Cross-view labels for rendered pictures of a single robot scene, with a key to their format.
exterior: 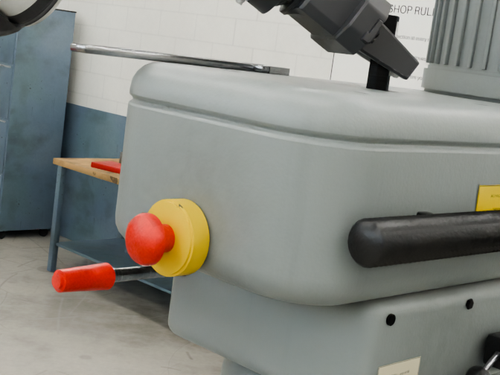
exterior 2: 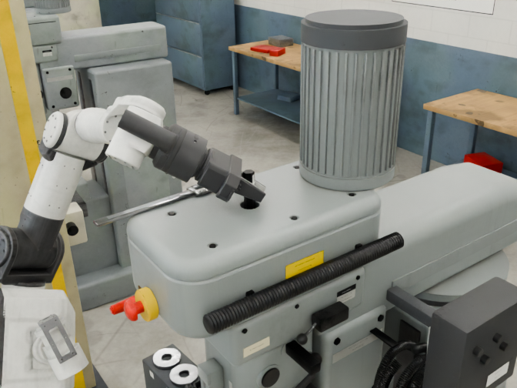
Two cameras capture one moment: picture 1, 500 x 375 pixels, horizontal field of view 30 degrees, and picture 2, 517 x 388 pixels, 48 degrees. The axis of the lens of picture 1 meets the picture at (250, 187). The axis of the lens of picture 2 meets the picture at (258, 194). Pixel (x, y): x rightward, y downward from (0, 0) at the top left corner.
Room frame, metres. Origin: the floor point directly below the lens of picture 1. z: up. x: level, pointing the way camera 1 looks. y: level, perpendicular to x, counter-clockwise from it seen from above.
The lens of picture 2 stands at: (-0.08, -0.32, 2.39)
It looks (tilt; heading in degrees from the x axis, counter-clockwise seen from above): 26 degrees down; 12
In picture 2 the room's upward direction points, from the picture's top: 1 degrees counter-clockwise
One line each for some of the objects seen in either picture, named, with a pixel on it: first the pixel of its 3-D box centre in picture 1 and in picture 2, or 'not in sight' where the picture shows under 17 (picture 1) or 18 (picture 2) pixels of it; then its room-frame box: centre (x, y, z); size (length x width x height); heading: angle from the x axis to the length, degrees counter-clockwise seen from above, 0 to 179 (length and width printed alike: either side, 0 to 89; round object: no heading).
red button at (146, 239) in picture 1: (152, 239); (135, 309); (0.69, 0.07, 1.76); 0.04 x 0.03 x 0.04; 47
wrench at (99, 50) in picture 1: (186, 59); (155, 204); (0.84, 0.07, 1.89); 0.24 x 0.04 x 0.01; 139
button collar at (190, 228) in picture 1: (175, 237); (146, 304); (0.71, 0.05, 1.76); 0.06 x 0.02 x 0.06; 47
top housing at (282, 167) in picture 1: (373, 172); (257, 238); (0.89, -0.12, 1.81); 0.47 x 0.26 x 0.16; 137
